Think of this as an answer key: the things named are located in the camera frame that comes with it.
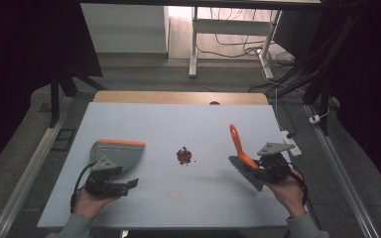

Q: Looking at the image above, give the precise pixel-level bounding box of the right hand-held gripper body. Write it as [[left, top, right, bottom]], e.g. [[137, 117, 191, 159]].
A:
[[256, 142, 297, 184]]

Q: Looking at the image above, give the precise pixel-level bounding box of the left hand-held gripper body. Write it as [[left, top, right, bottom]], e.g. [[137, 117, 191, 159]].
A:
[[84, 155, 130, 198]]

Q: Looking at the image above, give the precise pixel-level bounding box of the orange-handled grey brush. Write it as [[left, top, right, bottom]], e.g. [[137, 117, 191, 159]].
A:
[[227, 123, 266, 192]]

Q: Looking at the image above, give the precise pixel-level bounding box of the grey dustpan with orange edge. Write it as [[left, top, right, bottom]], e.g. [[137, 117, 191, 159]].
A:
[[88, 138, 147, 175]]

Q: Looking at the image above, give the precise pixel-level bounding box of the pile of red crumbs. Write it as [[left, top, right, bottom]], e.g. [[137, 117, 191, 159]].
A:
[[176, 146, 196, 167]]

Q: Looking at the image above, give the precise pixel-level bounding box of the person's left hand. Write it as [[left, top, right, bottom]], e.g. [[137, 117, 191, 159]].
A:
[[73, 187, 120, 221]]

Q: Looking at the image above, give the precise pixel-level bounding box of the person's right hand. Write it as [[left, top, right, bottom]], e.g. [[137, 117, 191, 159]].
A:
[[262, 166, 309, 219]]

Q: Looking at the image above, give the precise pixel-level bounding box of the white power strip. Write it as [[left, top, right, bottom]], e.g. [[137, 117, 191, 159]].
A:
[[280, 129, 303, 158]]

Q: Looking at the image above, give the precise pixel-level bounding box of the white foam board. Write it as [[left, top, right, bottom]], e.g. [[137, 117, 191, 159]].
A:
[[37, 101, 312, 231]]

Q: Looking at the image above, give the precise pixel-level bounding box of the wooden table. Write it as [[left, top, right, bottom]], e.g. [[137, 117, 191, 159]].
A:
[[92, 90, 270, 107]]

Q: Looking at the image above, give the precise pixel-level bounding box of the black metal stand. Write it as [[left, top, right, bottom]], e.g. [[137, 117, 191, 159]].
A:
[[48, 63, 108, 129], [267, 13, 361, 137]]

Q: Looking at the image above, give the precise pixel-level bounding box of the dark curtain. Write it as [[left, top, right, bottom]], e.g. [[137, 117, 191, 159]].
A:
[[320, 0, 381, 201], [0, 0, 104, 181]]

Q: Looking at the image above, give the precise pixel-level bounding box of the white cabinet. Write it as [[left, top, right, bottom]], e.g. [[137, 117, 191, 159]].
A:
[[79, 3, 170, 55]]

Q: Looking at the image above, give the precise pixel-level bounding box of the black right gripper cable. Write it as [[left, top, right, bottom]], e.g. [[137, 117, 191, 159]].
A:
[[289, 166, 311, 207]]

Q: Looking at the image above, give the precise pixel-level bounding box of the aluminium floor rail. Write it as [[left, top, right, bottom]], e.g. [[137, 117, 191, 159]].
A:
[[0, 95, 75, 238], [304, 103, 381, 238]]

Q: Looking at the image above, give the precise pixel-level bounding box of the tangle of black floor cables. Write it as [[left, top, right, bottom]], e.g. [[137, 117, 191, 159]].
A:
[[196, 8, 296, 67]]

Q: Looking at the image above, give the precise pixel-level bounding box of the white desk frame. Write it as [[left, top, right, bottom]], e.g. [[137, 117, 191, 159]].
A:
[[188, 6, 283, 80]]

